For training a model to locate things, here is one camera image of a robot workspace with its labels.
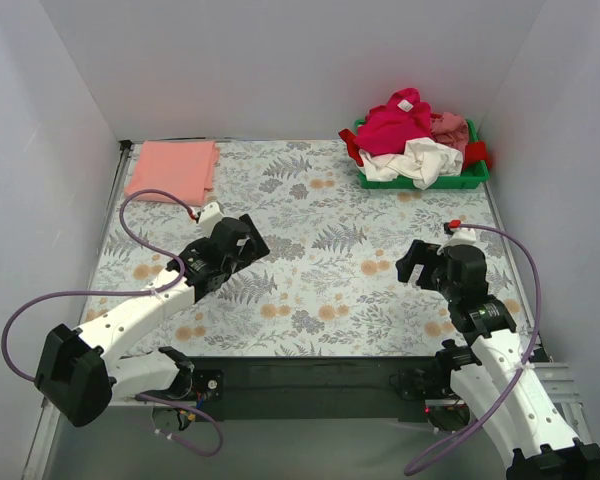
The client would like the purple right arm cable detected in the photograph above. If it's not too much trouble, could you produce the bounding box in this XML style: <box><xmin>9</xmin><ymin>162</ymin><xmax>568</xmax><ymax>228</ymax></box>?
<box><xmin>403</xmin><ymin>223</ymin><xmax>542</xmax><ymax>477</ymax></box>

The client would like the floral patterned table mat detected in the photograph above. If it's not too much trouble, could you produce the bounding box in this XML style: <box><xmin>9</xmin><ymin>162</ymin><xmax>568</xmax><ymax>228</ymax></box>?
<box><xmin>77</xmin><ymin>138</ymin><xmax>537</xmax><ymax>358</ymax></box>

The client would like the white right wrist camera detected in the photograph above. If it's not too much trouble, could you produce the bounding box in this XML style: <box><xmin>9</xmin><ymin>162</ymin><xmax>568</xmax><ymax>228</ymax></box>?
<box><xmin>442</xmin><ymin>220</ymin><xmax>477</xmax><ymax>249</ymax></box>

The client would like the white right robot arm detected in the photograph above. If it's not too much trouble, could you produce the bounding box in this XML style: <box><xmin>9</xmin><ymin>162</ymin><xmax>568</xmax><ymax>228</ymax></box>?
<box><xmin>396</xmin><ymin>240</ymin><xmax>600</xmax><ymax>479</ymax></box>

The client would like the green plastic bin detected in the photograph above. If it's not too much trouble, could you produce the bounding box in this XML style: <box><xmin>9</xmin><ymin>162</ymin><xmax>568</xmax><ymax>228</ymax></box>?
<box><xmin>357</xmin><ymin>113</ymin><xmax>490</xmax><ymax>190</ymax></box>

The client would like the magenta t shirt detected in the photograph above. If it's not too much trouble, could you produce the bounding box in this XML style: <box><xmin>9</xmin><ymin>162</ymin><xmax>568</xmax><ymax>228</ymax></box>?
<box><xmin>354</xmin><ymin>88</ymin><xmax>431</xmax><ymax>156</ymax></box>

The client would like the aluminium frame rail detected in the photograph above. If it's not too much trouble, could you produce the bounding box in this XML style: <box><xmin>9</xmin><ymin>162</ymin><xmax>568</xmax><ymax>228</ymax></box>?
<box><xmin>534</xmin><ymin>362</ymin><xmax>595</xmax><ymax>444</ymax></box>

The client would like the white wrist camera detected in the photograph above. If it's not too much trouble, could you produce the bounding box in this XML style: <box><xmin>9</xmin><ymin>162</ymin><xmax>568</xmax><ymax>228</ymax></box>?
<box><xmin>197</xmin><ymin>201</ymin><xmax>224</xmax><ymax>228</ymax></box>
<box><xmin>442</xmin><ymin>220</ymin><xmax>477</xmax><ymax>249</ymax></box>

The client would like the white crumpled t shirt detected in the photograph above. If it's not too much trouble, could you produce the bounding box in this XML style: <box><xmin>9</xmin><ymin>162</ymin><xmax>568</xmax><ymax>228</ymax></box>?
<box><xmin>359</xmin><ymin>138</ymin><xmax>464</xmax><ymax>190</ymax></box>

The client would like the dusty pink crumpled t shirt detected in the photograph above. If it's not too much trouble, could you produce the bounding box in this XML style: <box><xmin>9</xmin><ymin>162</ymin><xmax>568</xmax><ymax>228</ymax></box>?
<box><xmin>430</xmin><ymin>112</ymin><xmax>470</xmax><ymax>152</ymax></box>

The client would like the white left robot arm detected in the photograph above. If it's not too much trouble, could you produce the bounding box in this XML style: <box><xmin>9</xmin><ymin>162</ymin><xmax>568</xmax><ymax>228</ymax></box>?
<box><xmin>34</xmin><ymin>215</ymin><xmax>269</xmax><ymax>427</ymax></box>

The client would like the red crumpled t shirt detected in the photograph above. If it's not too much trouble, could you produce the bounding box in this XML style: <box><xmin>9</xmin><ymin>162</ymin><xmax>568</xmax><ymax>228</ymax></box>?
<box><xmin>463</xmin><ymin>141</ymin><xmax>492</xmax><ymax>171</ymax></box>

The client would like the folded salmon pink t shirt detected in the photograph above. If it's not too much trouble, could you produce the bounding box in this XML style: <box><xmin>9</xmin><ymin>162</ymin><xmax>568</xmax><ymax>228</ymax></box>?
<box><xmin>124</xmin><ymin>141</ymin><xmax>219</xmax><ymax>207</ymax></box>

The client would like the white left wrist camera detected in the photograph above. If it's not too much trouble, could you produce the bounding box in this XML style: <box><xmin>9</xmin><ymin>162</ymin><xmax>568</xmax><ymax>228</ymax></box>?
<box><xmin>197</xmin><ymin>201</ymin><xmax>224</xmax><ymax>228</ymax></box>

